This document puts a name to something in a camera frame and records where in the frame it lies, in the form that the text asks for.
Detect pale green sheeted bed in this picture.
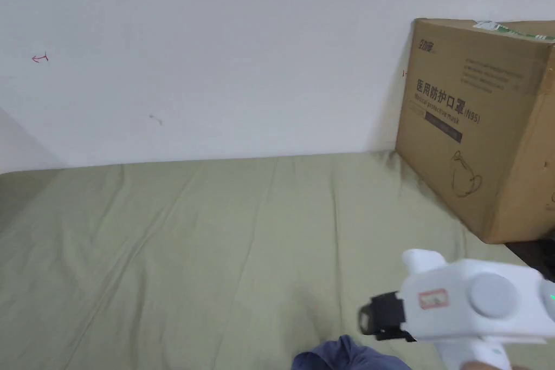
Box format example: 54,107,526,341
0,151,531,370

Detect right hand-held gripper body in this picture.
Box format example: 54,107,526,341
357,249,555,370

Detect dark blue garment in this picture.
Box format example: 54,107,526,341
291,335,412,370

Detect brown cardboard carton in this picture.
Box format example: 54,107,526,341
395,18,555,245

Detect person's right hand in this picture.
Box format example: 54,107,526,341
460,361,506,370

